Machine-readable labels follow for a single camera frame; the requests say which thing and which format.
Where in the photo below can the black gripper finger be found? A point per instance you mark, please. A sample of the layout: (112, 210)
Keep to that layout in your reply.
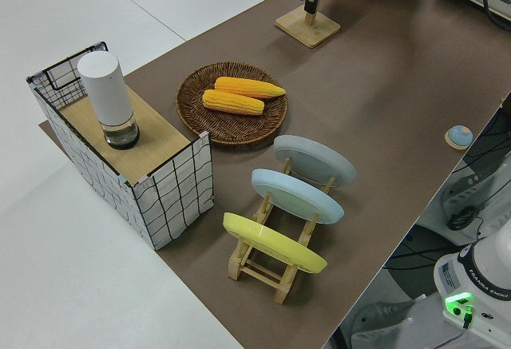
(311, 5)

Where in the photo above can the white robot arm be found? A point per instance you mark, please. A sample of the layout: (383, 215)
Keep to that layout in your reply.
(491, 285)

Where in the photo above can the wooden mug tree stand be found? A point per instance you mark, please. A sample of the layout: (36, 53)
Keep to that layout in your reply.
(309, 29)

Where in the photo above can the yellow corn cob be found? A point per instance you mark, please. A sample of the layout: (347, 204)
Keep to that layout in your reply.
(233, 102)
(249, 87)

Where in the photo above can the brown table mat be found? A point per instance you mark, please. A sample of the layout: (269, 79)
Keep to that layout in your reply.
(379, 105)

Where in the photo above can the round brown wicker tray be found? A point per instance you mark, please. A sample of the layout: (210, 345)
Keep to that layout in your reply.
(235, 125)

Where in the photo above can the grey plate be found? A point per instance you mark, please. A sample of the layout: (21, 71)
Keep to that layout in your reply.
(315, 159)

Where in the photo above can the light blue plate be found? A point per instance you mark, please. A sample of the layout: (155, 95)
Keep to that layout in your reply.
(297, 195)

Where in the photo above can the blue call bell wooden base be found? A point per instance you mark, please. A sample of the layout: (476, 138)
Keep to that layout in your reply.
(459, 136)

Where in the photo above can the light wooden board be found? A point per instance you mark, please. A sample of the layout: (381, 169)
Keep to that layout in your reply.
(155, 137)

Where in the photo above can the white cylinder bottle glass base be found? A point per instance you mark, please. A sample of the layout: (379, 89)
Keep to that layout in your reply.
(108, 89)

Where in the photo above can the white grid pattern storage box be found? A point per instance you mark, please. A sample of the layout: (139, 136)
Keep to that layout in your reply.
(175, 201)

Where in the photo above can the yellow plate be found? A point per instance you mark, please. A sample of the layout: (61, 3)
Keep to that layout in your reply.
(271, 241)

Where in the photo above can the wooden plate rack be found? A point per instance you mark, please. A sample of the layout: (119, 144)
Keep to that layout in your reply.
(279, 281)

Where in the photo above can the white metal mounting bracket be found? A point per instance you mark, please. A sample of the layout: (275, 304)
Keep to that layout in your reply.
(465, 195)
(379, 325)

